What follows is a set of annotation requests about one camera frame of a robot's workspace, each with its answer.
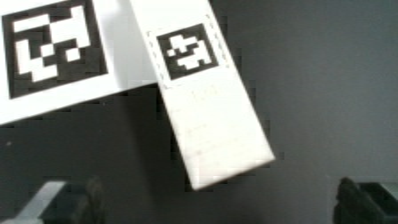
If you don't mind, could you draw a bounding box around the white desk leg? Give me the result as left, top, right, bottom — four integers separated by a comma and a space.
130, 0, 276, 190

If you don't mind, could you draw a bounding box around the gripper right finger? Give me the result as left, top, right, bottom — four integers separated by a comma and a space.
332, 178, 398, 224

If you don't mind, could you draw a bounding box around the fiducial marker sheet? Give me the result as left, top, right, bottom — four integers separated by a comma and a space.
0, 0, 155, 126

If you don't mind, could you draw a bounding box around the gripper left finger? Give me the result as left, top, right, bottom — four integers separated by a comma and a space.
7, 178, 107, 224

